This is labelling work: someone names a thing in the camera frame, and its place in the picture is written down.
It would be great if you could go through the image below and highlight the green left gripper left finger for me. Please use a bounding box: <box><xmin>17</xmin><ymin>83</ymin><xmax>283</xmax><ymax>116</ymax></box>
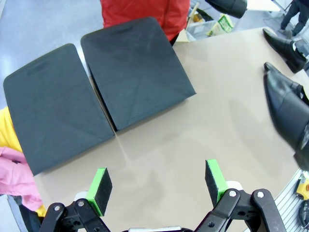
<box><xmin>38</xmin><ymin>167</ymin><xmax>113</xmax><ymax>232</ymax></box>

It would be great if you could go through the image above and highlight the green left gripper right finger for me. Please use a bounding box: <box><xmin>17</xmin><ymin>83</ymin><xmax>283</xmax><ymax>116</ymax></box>
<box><xmin>193</xmin><ymin>159</ymin><xmax>287</xmax><ymax>232</ymax></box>

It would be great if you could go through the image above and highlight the black leather buckle shoe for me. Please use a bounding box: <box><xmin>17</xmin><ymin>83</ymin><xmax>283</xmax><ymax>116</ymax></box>
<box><xmin>262</xmin><ymin>28</ymin><xmax>308</xmax><ymax>74</ymax></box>
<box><xmin>263</xmin><ymin>62</ymin><xmax>309</xmax><ymax>171</ymax></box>

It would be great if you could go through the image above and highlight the black flat shoe stand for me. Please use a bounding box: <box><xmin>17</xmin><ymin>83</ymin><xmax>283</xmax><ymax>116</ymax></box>
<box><xmin>3</xmin><ymin>43</ymin><xmax>115</xmax><ymax>176</ymax></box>
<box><xmin>81</xmin><ymin>16</ymin><xmax>197</xmax><ymax>131</ymax></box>

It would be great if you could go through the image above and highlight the grey slotted metal base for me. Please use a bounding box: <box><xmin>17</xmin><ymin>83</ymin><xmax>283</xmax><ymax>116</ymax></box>
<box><xmin>275</xmin><ymin>169</ymin><xmax>309</xmax><ymax>232</ymax></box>

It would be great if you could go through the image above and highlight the pink cloth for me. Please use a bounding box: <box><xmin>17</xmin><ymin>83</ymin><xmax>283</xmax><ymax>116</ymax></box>
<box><xmin>0</xmin><ymin>146</ymin><xmax>44</xmax><ymax>211</ymax></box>

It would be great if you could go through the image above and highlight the yellow emergency stop box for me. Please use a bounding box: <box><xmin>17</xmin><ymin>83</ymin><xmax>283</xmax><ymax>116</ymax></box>
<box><xmin>296</xmin><ymin>174</ymin><xmax>309</xmax><ymax>200</ymax></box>

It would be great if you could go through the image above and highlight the yellow garment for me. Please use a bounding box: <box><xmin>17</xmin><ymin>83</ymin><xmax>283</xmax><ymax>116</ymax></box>
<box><xmin>0</xmin><ymin>106</ymin><xmax>24</xmax><ymax>153</ymax></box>

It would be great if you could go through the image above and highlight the clear plastic storage box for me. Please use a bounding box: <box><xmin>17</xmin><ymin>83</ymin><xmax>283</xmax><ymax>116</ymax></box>
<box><xmin>187</xmin><ymin>20</ymin><xmax>219</xmax><ymax>41</ymax></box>

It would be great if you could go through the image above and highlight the green and white bag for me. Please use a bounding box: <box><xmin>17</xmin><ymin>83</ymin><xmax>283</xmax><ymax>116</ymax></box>
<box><xmin>209</xmin><ymin>14</ymin><xmax>235</xmax><ymax>37</ymax></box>

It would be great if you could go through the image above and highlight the black cylindrical bin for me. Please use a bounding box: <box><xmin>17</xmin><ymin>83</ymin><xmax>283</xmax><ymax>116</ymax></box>
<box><xmin>206</xmin><ymin>0</ymin><xmax>248</xmax><ymax>19</ymax></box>

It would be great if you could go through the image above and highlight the person in red jacket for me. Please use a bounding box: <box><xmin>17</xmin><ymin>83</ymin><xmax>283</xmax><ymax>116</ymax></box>
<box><xmin>100</xmin><ymin>0</ymin><xmax>191</xmax><ymax>46</ymax></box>

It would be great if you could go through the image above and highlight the bystander in dark trousers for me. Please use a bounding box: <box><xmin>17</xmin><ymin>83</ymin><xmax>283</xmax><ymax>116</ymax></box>
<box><xmin>280</xmin><ymin>0</ymin><xmax>309</xmax><ymax>37</ymax></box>

